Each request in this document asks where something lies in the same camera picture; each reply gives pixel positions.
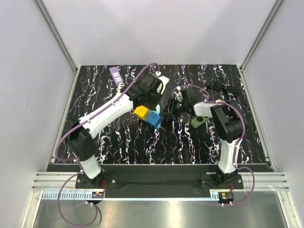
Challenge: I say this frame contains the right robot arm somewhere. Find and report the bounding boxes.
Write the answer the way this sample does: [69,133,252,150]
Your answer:
[160,87,247,188]

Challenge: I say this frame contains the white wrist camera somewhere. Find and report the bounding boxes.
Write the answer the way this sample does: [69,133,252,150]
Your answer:
[157,76,170,94]
[173,86,183,102]

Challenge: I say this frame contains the teal triangular power strip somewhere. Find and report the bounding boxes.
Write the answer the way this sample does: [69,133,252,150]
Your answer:
[152,104,162,128]

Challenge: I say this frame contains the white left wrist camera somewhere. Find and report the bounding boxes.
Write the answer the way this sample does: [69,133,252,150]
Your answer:
[157,76,170,94]

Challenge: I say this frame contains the black cable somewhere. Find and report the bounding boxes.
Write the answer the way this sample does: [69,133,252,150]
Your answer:
[204,78,239,97]

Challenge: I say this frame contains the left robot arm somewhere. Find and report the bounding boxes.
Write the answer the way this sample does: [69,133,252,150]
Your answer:
[66,73,170,188]

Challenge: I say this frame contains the green round-hole power strip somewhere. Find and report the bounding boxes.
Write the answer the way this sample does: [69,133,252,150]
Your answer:
[190,116,211,129]

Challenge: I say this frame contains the aluminium frame rail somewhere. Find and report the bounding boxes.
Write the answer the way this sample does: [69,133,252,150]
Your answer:
[32,172,79,190]

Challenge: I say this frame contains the blue cube socket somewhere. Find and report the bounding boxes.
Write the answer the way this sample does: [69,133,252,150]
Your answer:
[145,111,162,128]

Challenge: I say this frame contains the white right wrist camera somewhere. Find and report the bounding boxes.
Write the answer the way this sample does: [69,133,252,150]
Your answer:
[173,86,183,102]

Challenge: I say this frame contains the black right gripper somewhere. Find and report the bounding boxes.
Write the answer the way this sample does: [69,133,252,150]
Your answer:
[159,97,188,120]

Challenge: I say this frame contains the yellow cube socket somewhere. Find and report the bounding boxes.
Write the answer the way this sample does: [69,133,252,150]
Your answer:
[134,105,150,120]

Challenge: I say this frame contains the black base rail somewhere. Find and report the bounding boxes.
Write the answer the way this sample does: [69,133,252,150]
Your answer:
[76,164,244,190]

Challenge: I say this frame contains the white slotted cable duct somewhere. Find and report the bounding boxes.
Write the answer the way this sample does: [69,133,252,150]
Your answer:
[41,190,105,200]

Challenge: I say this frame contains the purple power strip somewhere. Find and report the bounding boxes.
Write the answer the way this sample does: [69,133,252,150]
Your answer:
[109,66,124,87]

